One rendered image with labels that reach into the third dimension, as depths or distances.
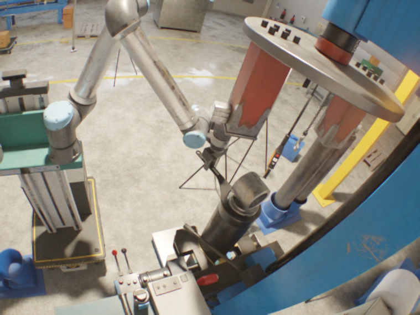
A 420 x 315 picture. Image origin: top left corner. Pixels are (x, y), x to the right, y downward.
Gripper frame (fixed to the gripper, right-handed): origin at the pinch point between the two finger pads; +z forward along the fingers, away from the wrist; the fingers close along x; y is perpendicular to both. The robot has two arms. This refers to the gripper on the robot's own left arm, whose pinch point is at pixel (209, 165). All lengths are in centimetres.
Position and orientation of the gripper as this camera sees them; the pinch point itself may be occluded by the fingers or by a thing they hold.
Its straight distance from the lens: 127.4
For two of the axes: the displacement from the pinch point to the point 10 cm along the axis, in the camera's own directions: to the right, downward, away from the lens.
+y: 6.0, 6.7, -4.4
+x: 7.5, -2.9, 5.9
